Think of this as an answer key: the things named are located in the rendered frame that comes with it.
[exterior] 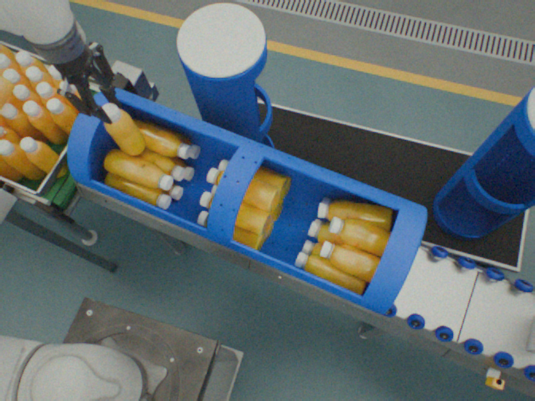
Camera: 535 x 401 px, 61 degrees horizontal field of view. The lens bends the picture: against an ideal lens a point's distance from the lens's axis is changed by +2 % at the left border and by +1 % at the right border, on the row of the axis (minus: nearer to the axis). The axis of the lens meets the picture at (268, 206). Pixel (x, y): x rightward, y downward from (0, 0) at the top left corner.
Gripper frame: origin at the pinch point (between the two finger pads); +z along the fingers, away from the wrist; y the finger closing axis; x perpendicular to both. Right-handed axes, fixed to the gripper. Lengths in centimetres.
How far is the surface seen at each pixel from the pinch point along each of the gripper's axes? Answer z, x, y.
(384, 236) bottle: 16, -69, 2
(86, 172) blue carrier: 15.8, 5.2, -12.7
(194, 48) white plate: 28.1, 3.9, 39.5
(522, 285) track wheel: 33, -108, 9
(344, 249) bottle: 18, -62, -4
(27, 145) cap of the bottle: 24.2, 30.0, -10.5
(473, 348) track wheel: 34, -101, -11
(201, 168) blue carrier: 34.5, -14.3, 6.1
